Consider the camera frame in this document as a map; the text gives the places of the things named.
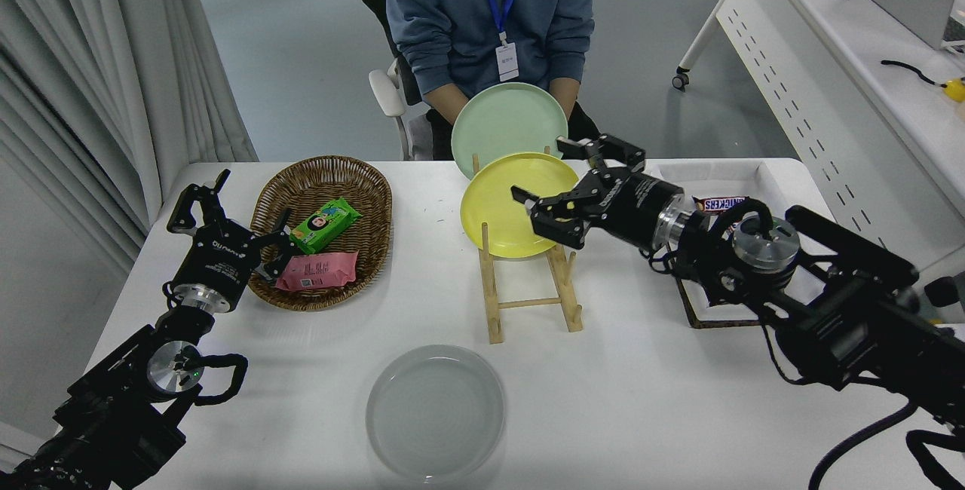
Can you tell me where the black cable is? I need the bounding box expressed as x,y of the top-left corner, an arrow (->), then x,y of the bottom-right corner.
880,59 -> 945,88

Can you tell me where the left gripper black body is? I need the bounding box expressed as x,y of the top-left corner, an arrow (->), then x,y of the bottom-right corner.
172,223 -> 262,310

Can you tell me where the pale green plate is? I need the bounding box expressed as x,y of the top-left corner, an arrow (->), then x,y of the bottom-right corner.
451,82 -> 569,180

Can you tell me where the white desk on casters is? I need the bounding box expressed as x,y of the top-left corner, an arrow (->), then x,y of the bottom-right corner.
671,0 -> 965,299

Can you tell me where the badge on blue lanyard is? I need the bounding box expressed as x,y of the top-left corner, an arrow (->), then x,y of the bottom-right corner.
471,0 -> 526,83

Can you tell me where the person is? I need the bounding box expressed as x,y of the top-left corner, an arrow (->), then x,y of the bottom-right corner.
385,0 -> 602,161

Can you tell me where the pink snack packet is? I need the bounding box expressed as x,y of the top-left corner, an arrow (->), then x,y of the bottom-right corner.
274,250 -> 360,293

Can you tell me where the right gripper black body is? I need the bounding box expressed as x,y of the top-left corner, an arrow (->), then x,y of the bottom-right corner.
588,172 -> 684,251

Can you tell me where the brown wicker basket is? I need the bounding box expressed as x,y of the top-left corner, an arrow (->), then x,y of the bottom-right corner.
247,156 -> 393,313

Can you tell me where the white office chair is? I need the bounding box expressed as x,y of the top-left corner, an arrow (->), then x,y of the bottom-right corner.
368,60 -> 434,161

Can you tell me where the yellow plate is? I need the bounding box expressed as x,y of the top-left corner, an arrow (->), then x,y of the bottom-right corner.
460,152 -> 581,259

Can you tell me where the white tray with cork base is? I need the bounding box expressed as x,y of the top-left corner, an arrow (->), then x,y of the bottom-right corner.
647,158 -> 830,329

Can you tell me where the grey curtain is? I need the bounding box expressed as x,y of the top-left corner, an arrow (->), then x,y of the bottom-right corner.
0,0 -> 259,280

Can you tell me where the wooden plate rack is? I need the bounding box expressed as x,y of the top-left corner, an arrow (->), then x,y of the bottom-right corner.
471,145 -> 585,345

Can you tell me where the person's left hand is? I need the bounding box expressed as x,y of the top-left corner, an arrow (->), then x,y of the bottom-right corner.
548,77 -> 582,116

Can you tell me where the brown Snickers bar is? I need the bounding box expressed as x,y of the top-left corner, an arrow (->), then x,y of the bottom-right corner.
692,195 -> 751,216

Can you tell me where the small black round object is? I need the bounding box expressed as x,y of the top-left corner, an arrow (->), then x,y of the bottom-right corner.
925,277 -> 960,308

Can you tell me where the grey plate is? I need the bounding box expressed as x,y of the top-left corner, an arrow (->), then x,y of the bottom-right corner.
366,345 -> 506,485

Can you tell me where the person's right hand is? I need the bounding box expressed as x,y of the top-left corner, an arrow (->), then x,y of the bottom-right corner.
427,82 -> 472,125

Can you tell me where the green snack packet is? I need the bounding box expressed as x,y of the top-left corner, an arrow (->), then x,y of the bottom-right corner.
289,198 -> 361,256

